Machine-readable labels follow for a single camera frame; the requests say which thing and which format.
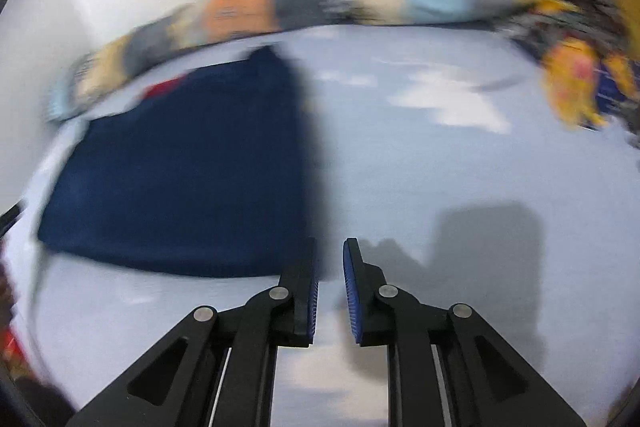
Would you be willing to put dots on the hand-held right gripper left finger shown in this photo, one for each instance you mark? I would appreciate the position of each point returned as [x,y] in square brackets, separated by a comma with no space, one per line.
[312,302]

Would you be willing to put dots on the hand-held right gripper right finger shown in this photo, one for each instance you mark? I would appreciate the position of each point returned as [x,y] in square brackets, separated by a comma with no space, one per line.
[350,292]

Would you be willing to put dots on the navy blue jacket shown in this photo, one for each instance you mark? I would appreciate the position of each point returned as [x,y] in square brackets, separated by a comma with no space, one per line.
[175,182]

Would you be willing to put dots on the light blue cloud-print blanket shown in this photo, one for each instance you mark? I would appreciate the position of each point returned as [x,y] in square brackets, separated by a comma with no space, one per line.
[425,167]

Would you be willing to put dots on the dark yellow patterned cloth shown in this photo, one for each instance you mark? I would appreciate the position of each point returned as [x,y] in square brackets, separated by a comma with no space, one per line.
[570,72]

